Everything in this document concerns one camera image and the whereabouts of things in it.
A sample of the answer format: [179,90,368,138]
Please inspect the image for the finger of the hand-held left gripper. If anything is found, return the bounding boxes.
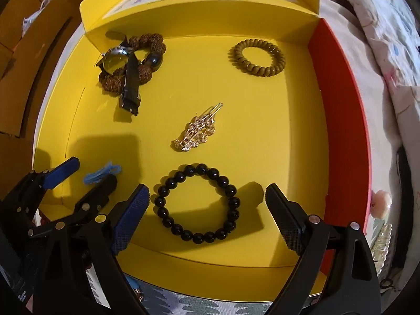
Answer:
[28,174,118,237]
[13,157,81,214]

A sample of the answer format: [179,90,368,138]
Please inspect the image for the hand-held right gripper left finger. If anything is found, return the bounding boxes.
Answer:
[43,184,151,315]

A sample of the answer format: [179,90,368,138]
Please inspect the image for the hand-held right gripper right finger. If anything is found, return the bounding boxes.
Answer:
[265,184,383,315]

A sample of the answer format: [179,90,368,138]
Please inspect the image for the blue hair tie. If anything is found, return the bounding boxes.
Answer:
[83,161,122,185]

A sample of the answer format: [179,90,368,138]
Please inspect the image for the black bead bracelet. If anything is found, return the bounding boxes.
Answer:
[154,163,241,245]

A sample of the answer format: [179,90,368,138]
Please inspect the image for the white plush toy keychain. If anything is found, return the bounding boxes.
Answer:
[371,190,392,219]

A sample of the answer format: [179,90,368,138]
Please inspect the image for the yellow cardboard box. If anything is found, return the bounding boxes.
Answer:
[32,0,373,297]

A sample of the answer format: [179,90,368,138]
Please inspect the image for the gold hair clip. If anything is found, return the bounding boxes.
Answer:
[171,103,224,153]

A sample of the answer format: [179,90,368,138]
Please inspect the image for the olive coil hair tie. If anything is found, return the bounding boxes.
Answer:
[229,38,287,77]

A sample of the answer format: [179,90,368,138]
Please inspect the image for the wooden wardrobe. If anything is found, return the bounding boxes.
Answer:
[0,0,82,197]

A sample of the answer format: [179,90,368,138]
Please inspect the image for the leaf pattern bed sheet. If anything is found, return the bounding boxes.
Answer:
[141,285,273,315]

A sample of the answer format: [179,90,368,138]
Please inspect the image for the pale clothes in drawer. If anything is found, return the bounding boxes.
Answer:
[22,0,55,35]

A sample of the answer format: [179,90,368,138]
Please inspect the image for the light blue printed duvet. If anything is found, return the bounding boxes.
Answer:
[320,0,420,270]

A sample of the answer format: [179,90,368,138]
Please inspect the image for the black strap wristwatch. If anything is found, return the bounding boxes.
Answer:
[97,31,142,116]

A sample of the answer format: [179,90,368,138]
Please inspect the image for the black strap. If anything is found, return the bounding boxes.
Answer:
[392,146,411,270]

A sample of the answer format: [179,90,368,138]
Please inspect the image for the brown bead bracelet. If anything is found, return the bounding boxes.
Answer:
[98,33,167,96]

